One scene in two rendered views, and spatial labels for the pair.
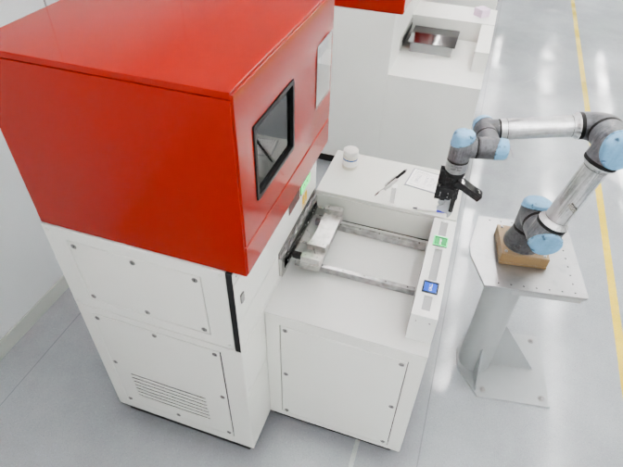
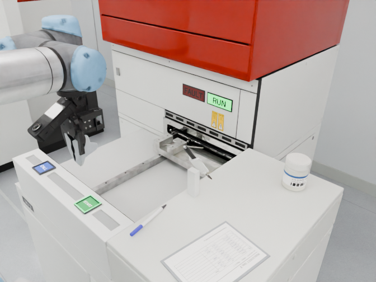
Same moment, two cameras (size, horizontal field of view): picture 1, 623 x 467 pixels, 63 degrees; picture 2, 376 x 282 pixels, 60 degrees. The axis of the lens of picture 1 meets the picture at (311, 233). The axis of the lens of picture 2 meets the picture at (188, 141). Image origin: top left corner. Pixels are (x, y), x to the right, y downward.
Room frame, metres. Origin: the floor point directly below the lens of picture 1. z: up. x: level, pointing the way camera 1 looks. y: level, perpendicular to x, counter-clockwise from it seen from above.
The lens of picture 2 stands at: (2.05, -1.04, 1.58)
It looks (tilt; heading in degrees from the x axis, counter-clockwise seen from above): 30 degrees down; 115
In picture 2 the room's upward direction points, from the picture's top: 1 degrees clockwise
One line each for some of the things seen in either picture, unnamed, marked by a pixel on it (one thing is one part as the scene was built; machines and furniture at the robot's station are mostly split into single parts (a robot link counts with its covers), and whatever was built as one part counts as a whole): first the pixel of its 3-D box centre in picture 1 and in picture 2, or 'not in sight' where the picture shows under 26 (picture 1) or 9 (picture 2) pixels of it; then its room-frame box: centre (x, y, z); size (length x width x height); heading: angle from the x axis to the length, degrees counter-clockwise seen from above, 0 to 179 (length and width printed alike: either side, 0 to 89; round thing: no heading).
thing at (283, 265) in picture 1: (298, 233); (201, 142); (1.60, 0.05, 0.89); 0.44 x 0.02 x 0.10; 162
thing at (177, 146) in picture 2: (317, 245); (177, 146); (1.53, -0.03, 0.89); 0.08 x 0.03 x 0.03; 72
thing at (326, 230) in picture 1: (323, 238); (191, 160); (1.60, -0.05, 0.87); 0.36 x 0.08 x 0.03; 162
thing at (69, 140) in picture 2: (444, 208); (80, 145); (1.49, -0.50, 1.14); 0.06 x 0.03 x 0.09; 72
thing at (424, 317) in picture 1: (432, 275); (69, 203); (1.38, -0.48, 0.89); 0.55 x 0.09 x 0.14; 162
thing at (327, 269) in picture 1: (353, 275); (135, 170); (1.42, -0.17, 0.84); 0.50 x 0.02 x 0.03; 72
